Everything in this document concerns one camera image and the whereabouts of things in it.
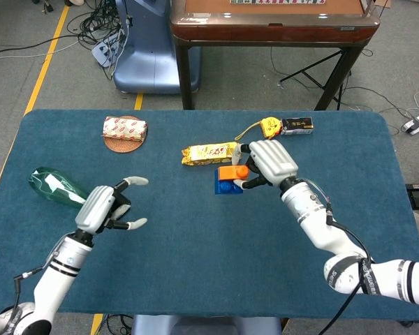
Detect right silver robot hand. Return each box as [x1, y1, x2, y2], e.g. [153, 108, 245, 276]
[230, 139, 300, 191]

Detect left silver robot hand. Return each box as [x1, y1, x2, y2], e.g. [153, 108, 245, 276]
[75, 176, 150, 235]

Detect orange toy block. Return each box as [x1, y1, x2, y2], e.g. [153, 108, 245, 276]
[216, 164, 250, 182]

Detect blue toy block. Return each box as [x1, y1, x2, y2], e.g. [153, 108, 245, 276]
[214, 169, 244, 195]

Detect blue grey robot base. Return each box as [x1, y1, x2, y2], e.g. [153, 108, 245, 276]
[131, 315, 283, 335]

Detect black drink carton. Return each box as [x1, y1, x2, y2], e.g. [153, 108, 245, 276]
[280, 117, 314, 136]

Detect yellow snack package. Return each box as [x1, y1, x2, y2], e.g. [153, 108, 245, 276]
[181, 141, 239, 166]

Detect round brown coaster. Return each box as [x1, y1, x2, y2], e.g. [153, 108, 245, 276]
[103, 115, 147, 154]

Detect white red patterned package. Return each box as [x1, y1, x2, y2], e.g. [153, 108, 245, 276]
[101, 116, 149, 142]

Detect blue felt table cloth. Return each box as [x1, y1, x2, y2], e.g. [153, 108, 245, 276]
[0, 109, 419, 321]

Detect brown mahjong table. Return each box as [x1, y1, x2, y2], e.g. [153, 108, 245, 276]
[170, 0, 381, 111]

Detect grey power strip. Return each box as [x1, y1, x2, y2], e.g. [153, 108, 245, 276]
[400, 111, 419, 135]

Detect white power strip with plugs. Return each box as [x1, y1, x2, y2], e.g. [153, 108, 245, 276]
[91, 29, 126, 68]

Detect row of mahjong tiles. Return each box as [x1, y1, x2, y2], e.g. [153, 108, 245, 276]
[229, 0, 326, 6]

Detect blue machine base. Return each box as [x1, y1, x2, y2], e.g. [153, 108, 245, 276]
[113, 0, 202, 95]

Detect yellow tape measure with strap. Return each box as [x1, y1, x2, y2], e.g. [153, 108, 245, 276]
[234, 117, 283, 140]

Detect black cables under table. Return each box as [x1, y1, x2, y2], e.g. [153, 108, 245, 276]
[106, 313, 135, 335]

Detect long white floor cable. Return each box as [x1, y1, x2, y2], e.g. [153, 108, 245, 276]
[0, 38, 80, 64]

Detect long black floor cable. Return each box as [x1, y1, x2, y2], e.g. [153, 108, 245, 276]
[0, 33, 91, 57]

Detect black cable bundle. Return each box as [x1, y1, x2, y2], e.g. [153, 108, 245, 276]
[75, 0, 126, 46]

